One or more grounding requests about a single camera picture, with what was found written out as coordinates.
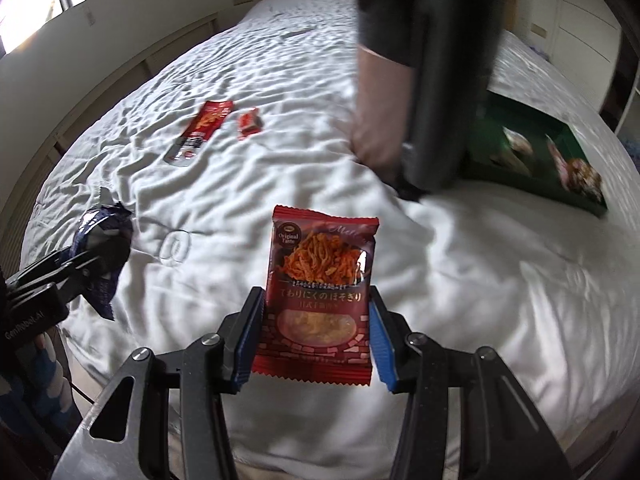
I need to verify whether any blue and silver snack packet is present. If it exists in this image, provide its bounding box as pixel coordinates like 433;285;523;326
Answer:
71;201;133;321

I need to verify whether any red and white snack pouch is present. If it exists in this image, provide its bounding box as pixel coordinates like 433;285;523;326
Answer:
164;100;235;167

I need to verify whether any pink cartoon snack packet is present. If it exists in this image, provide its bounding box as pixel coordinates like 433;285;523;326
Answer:
545;134;573;191

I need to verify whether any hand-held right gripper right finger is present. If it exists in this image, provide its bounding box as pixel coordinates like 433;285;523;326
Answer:
369;290;573;480

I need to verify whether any white wardrobe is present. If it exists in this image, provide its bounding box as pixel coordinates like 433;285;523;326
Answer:
542;0;640;136

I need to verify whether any window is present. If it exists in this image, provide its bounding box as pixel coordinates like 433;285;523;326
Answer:
0;0;88;56

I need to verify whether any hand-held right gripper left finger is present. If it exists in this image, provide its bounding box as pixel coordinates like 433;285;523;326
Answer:
50;286;266;480

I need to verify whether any pink clear candy packet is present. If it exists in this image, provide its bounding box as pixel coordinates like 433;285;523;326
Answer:
501;127;533;156

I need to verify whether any brown oatmeal packet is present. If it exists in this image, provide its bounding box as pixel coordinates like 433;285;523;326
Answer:
562;157;606;206

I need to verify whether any white bed sheet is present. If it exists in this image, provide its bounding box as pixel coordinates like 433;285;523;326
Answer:
20;0;640;461

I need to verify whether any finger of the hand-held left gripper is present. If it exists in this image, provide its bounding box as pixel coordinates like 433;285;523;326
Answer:
15;252;128;301
12;237;132;286

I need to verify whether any dark red noodle packet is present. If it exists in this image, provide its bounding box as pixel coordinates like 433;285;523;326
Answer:
251;205;380;387

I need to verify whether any small red candy packet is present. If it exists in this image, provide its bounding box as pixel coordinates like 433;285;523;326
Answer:
236;107;263;140

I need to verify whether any green box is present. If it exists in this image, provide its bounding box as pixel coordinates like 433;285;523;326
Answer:
462;91;608;218

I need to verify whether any copper and black electric kettle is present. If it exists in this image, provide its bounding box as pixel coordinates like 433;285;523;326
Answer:
350;0;506;203

